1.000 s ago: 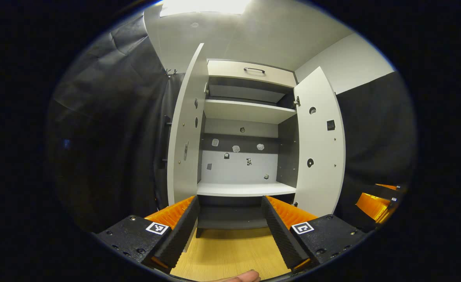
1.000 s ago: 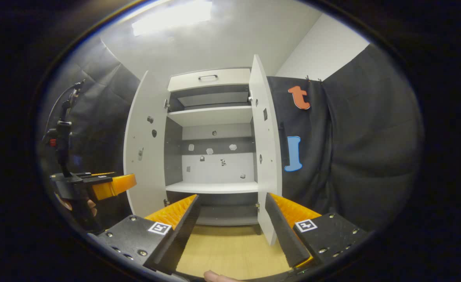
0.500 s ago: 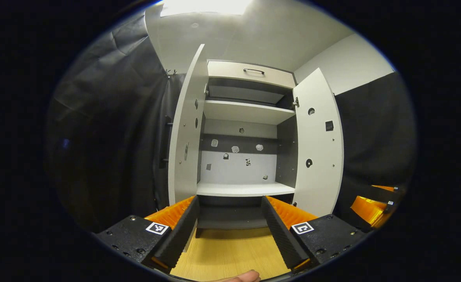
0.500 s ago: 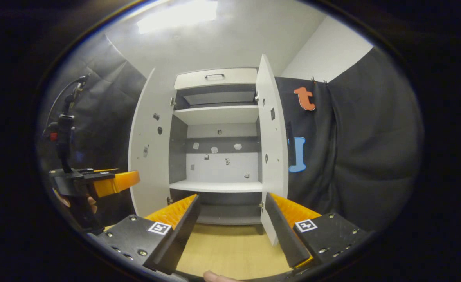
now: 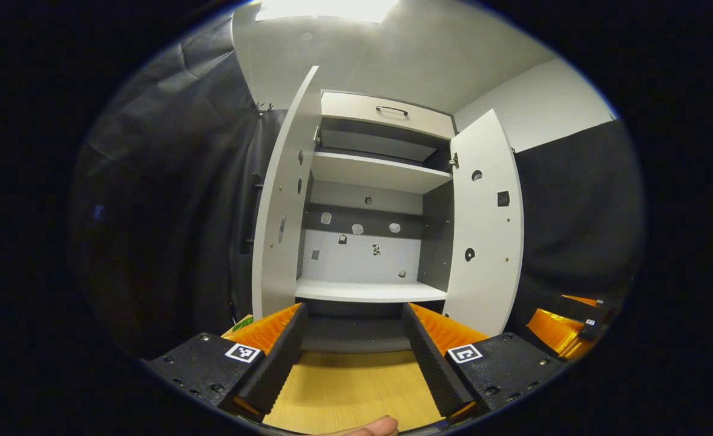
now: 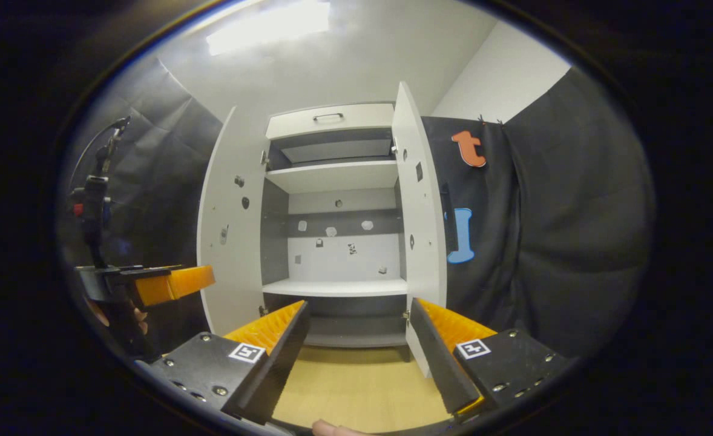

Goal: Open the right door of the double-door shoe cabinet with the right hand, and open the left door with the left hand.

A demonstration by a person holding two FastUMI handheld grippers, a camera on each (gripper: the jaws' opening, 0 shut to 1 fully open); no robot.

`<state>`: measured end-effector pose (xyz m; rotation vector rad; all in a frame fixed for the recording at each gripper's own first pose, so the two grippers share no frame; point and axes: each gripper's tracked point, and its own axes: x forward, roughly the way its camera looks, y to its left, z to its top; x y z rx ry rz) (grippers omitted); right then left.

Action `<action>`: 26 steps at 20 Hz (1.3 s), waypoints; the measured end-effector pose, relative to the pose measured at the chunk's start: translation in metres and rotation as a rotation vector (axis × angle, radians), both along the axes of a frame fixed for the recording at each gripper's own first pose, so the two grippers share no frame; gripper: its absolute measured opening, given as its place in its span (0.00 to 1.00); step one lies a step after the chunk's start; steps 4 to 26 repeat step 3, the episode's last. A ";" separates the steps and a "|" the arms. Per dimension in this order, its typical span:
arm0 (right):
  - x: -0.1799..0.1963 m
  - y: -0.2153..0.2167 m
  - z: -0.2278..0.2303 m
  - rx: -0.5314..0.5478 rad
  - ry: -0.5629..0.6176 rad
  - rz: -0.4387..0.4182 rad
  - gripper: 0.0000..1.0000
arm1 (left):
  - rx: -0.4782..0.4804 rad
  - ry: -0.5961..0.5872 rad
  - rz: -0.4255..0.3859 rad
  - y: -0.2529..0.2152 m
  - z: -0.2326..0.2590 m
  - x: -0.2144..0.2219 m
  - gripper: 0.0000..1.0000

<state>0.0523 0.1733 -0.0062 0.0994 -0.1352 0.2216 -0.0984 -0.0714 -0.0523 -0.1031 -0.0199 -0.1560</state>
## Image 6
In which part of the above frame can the white shoe cabinet door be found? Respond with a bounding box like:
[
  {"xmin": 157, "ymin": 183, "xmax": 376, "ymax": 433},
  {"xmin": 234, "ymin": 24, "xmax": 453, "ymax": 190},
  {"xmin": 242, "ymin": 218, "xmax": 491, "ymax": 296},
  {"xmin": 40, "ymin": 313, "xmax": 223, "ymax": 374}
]
[
  {"xmin": 196, "ymin": 106, "xmax": 272, "ymax": 337},
  {"xmin": 391, "ymin": 82, "xmax": 459, "ymax": 379}
]

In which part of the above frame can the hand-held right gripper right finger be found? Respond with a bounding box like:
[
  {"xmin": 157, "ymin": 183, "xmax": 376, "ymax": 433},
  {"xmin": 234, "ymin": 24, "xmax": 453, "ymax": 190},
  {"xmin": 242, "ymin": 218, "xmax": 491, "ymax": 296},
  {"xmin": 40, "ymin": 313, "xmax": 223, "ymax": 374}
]
[{"xmin": 409, "ymin": 298, "xmax": 570, "ymax": 417}]

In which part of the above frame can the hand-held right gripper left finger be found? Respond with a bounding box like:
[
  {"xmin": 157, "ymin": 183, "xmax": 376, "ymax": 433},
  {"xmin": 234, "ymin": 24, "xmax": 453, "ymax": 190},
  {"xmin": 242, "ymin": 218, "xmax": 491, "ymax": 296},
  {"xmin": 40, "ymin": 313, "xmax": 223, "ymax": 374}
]
[{"xmin": 134, "ymin": 300, "xmax": 311, "ymax": 426}]

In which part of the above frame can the white double-door shoe cabinet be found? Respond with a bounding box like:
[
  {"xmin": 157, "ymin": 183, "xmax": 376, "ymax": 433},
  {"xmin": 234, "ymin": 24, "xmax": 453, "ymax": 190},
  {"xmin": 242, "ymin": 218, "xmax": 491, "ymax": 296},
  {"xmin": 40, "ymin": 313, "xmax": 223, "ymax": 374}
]
[{"xmin": 260, "ymin": 102, "xmax": 410, "ymax": 349}]

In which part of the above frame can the black backdrop cloth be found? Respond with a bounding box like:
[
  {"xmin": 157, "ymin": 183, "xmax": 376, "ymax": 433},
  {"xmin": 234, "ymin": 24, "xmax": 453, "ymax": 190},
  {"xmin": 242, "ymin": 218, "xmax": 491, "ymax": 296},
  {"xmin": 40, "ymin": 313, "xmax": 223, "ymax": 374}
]
[{"xmin": 57, "ymin": 58, "xmax": 657, "ymax": 370}]

